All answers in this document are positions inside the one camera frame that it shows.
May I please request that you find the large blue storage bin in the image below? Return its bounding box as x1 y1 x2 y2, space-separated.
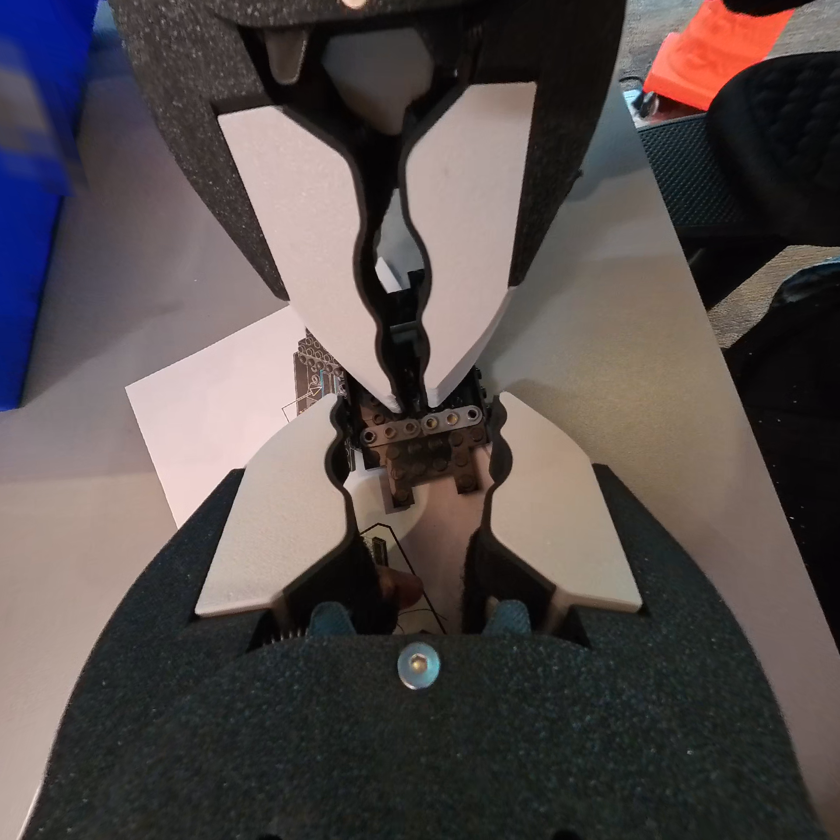
0 0 99 413

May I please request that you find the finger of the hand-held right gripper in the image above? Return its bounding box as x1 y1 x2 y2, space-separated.
397 80 539 406
215 104 404 414

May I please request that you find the black lego car chassis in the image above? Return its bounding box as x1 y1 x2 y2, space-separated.
335 268 498 514

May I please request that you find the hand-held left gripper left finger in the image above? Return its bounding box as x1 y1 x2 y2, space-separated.
194 397 358 618

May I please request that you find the black mesh office chair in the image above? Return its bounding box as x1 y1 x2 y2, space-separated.
637 51 840 263

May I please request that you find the orange bag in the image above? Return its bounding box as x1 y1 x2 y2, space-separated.
643 0 796 112

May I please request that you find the white lego instruction sheet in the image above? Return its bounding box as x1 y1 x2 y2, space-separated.
125 305 490 636

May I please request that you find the person's left hand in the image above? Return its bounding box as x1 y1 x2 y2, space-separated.
377 567 424 608

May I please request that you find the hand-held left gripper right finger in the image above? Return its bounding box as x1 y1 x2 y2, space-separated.
481 391 643 616

